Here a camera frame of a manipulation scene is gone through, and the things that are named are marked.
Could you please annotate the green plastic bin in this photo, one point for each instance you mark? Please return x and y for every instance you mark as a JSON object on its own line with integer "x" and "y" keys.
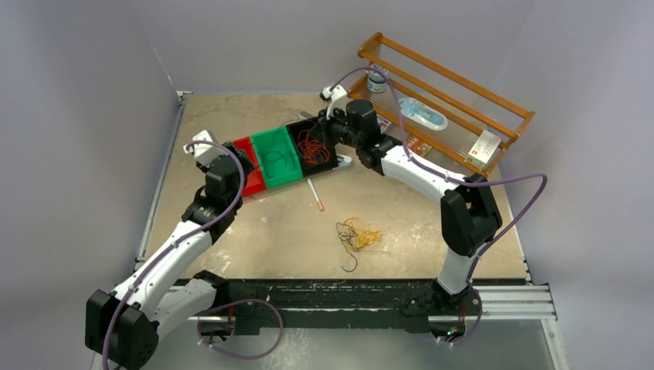
{"x": 277, "y": 159}

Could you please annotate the white red small box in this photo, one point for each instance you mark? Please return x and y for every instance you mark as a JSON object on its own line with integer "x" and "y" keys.
{"x": 481, "y": 153}

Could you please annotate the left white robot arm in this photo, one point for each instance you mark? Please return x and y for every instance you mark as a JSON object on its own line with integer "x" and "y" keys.
{"x": 125, "y": 325}

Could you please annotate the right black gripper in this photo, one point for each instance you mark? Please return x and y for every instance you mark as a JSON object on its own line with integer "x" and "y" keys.
{"x": 325, "y": 126}

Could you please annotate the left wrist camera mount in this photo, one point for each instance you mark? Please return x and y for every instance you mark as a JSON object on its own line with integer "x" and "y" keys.
{"x": 203, "y": 150}

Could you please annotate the blue packaged tool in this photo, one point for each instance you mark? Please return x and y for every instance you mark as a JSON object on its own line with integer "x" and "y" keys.
{"x": 422, "y": 114}

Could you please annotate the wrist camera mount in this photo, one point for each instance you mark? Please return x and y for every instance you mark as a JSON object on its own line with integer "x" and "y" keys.
{"x": 203, "y": 150}
{"x": 336, "y": 98}

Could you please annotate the black plastic bin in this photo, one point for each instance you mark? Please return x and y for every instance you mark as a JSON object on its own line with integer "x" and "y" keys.
{"x": 314, "y": 157}

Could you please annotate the white orange tipped pen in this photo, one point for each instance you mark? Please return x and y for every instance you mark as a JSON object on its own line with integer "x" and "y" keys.
{"x": 315, "y": 194}

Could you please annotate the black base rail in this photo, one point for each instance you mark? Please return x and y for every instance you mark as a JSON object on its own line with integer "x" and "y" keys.
{"x": 245, "y": 306}

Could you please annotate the orange card pack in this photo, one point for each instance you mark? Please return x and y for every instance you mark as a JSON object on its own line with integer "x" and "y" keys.
{"x": 419, "y": 147}

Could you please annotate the white blue round jar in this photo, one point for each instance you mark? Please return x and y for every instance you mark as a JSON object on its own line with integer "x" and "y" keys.
{"x": 376, "y": 79}

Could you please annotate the coloured marker pack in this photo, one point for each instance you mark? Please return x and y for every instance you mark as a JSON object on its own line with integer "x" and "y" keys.
{"x": 383, "y": 124}

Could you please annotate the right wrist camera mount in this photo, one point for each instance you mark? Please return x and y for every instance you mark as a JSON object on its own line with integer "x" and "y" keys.
{"x": 336, "y": 98}

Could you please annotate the wooden tiered shelf rack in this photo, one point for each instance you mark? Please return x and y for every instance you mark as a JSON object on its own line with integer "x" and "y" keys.
{"x": 470, "y": 108}

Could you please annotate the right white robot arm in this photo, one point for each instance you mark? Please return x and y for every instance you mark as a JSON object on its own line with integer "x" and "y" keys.
{"x": 469, "y": 215}

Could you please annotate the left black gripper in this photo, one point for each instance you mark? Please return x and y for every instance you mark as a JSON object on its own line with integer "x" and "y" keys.
{"x": 245, "y": 165}

